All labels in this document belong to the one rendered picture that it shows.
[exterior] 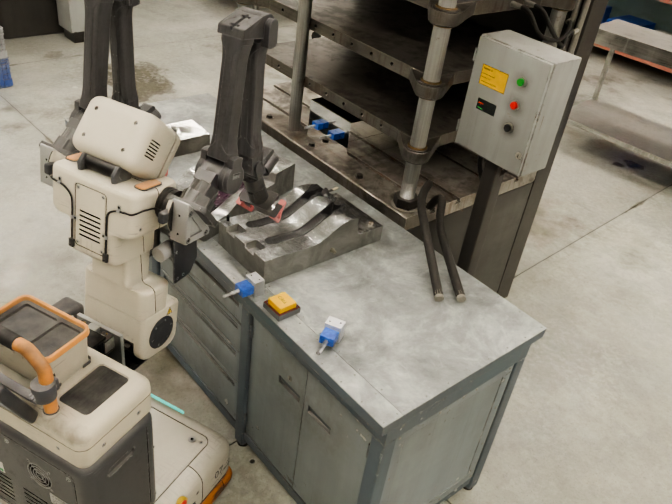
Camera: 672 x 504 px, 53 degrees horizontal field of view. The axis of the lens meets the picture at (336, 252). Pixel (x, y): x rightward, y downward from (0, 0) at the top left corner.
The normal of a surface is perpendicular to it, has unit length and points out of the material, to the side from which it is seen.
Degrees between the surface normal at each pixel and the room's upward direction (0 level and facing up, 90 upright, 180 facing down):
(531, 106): 90
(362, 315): 0
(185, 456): 0
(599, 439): 0
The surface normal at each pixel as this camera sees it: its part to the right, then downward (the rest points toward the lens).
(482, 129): -0.77, 0.29
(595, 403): 0.12, -0.82
